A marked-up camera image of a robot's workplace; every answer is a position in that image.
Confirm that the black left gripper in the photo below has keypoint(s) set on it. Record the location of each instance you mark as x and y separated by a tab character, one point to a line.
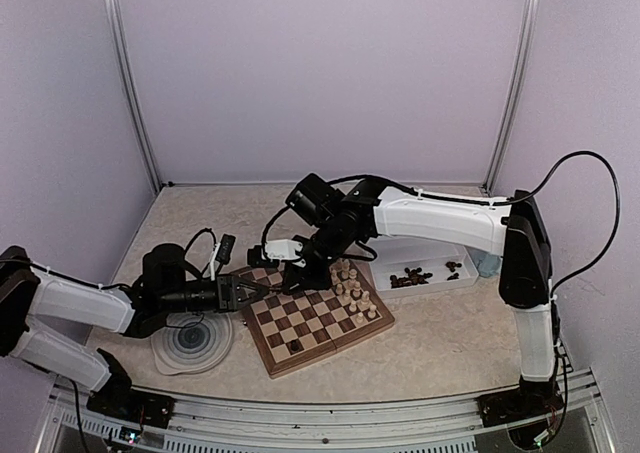
227	293

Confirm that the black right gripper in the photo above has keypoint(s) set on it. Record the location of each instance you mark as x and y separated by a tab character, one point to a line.
310	279

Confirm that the wooden chess board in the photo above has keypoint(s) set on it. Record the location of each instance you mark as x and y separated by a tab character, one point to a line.
279	319

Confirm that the white plastic tray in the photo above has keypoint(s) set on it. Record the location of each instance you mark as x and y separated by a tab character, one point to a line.
394	254

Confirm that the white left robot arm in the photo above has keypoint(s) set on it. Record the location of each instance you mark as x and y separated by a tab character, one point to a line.
30	294

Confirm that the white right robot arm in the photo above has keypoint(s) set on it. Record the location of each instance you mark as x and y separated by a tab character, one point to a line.
509	228

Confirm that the white chess pieces row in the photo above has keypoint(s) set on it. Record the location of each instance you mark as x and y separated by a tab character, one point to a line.
350	300

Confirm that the dark chess pieces pile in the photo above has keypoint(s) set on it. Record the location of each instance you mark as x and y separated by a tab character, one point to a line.
418	276

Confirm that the collapsible silicone bowl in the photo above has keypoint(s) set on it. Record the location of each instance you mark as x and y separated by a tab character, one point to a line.
192	344

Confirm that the light blue mug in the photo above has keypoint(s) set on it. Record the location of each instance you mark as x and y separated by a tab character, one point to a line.
487	265

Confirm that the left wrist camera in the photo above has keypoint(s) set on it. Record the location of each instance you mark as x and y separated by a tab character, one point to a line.
221	255

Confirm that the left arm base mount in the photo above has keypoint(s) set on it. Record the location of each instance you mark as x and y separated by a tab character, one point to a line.
119	399

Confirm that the front aluminium rail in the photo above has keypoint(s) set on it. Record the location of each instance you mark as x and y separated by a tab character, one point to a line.
444	424

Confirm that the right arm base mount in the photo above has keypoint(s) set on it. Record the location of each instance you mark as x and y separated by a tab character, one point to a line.
539	405

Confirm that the left aluminium frame post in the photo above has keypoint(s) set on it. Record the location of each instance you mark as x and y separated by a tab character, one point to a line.
125	71

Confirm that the aluminium frame post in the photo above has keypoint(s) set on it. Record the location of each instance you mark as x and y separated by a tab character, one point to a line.
515	87
125	71

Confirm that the right aluminium frame post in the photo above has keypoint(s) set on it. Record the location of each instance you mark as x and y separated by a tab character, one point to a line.
515	87

